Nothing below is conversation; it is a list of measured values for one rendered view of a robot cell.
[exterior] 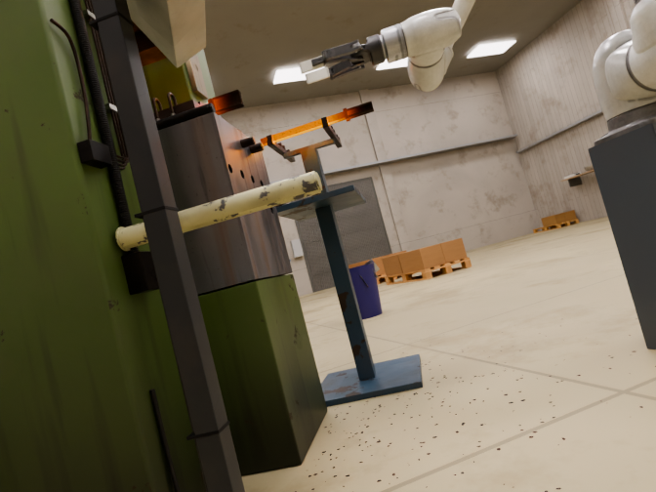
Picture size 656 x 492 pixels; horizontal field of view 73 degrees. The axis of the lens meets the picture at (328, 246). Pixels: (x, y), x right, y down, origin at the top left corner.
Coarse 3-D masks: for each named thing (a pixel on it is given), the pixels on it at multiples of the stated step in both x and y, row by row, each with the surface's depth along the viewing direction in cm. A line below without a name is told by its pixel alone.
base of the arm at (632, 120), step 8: (648, 104) 117; (632, 112) 119; (640, 112) 118; (648, 112) 117; (616, 120) 123; (624, 120) 121; (632, 120) 119; (640, 120) 117; (648, 120) 113; (608, 128) 127; (616, 128) 123; (624, 128) 120; (632, 128) 118; (608, 136) 125; (616, 136) 123
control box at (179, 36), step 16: (128, 0) 82; (144, 0) 77; (160, 0) 72; (176, 0) 72; (192, 0) 75; (144, 16) 82; (160, 16) 77; (176, 16) 75; (192, 16) 79; (144, 32) 89; (160, 32) 82; (176, 32) 80; (192, 32) 84; (160, 48) 89; (176, 48) 84; (192, 48) 89; (176, 64) 89
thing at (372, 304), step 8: (368, 264) 361; (352, 272) 357; (360, 272) 358; (368, 272) 360; (352, 280) 358; (360, 280) 357; (368, 280) 360; (376, 280) 368; (360, 288) 358; (368, 288) 359; (376, 288) 365; (360, 296) 358; (368, 296) 359; (376, 296) 363; (360, 304) 358; (368, 304) 358; (376, 304) 362; (360, 312) 359; (368, 312) 358; (376, 312) 361
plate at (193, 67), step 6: (192, 60) 162; (198, 60) 168; (186, 66) 160; (192, 66) 160; (198, 66) 166; (192, 72) 159; (198, 72) 164; (192, 78) 159; (198, 78) 163; (192, 84) 159; (198, 84) 161; (204, 84) 167; (192, 90) 159; (198, 90) 160; (204, 90) 166; (198, 96) 163; (204, 96) 165
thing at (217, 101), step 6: (222, 96) 130; (228, 96) 130; (234, 96) 130; (240, 96) 130; (210, 102) 129; (216, 102) 131; (222, 102) 130; (228, 102) 130; (234, 102) 130; (240, 102) 129; (216, 108) 131; (222, 108) 130; (228, 108) 130; (234, 108) 131
